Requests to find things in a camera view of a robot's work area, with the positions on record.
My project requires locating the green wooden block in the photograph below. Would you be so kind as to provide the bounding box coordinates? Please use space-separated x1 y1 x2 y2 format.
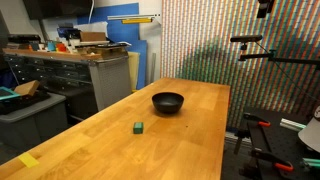
132 121 145 135

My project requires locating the black bowl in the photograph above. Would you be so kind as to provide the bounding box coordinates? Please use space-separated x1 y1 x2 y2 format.
151 92 185 114

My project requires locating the multicolour patterned backdrop panel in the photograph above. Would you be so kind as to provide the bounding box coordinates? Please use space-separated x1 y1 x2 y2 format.
160 0 320 129

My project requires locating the aluminium extrusion bar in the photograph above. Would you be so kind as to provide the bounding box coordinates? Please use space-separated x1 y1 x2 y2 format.
279 118 307 132

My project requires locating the yellow spirit level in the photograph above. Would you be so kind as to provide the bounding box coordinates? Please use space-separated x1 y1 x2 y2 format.
121 17 153 25

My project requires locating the black perforated breadboard table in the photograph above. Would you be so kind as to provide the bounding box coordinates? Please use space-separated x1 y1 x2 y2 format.
221 106 320 180

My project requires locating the blue board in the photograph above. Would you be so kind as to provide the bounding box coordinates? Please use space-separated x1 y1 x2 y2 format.
77 2 148 90

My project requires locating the pale yellow foam board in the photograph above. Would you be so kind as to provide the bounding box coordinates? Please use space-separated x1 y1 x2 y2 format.
127 51 141 92

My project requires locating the teal metal bar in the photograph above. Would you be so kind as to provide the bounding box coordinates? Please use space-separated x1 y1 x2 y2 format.
301 157 320 170

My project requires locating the stack of wooden boards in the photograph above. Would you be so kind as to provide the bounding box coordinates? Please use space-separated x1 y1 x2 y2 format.
75 42 129 60

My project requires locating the white sheet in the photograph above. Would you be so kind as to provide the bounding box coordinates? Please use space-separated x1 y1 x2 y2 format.
77 21 109 34

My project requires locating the grey tool cabinet with pegboard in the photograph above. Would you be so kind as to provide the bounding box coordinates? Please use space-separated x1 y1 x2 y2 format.
3 53 133 123

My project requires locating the brown cardboard box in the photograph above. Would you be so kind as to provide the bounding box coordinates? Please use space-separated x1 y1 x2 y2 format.
79 31 108 43

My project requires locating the dark blue box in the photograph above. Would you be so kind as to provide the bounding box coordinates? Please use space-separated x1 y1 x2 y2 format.
56 27 82 40

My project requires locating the orange small container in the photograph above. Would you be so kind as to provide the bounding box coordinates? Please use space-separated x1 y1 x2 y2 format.
55 42 68 53

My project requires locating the teal small cup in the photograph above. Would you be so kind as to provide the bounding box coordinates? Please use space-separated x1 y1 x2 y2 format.
46 40 57 52

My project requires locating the black bar-shaped device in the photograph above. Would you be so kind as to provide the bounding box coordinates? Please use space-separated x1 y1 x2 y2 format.
7 33 42 44

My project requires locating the wooden block plank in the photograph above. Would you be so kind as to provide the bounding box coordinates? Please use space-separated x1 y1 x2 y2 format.
13 79 41 98

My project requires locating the grey plastic bin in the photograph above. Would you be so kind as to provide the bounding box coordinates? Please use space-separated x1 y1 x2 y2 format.
0 92 69 153

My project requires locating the teal tray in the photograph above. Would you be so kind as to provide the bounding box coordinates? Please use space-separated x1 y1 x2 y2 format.
0 86 22 102

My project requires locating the yellow tape piece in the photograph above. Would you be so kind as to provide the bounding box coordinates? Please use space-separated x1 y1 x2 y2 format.
17 152 40 169

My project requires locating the black bar camera on boom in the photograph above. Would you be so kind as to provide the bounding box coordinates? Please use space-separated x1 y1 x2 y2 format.
229 34 264 44

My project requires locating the orange-handled black clamp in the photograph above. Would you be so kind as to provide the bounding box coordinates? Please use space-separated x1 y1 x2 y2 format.
233 112 272 155
249 148 295 173

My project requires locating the white aluminium rail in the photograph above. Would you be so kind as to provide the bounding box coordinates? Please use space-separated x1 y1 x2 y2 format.
107 13 162 21

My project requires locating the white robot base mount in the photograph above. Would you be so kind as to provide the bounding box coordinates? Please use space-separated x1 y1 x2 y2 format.
297 105 320 154

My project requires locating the white hanging cable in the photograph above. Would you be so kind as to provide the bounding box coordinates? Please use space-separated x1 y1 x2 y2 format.
87 0 96 24

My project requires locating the black wall monitor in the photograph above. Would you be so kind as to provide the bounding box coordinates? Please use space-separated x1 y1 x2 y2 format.
22 0 95 20

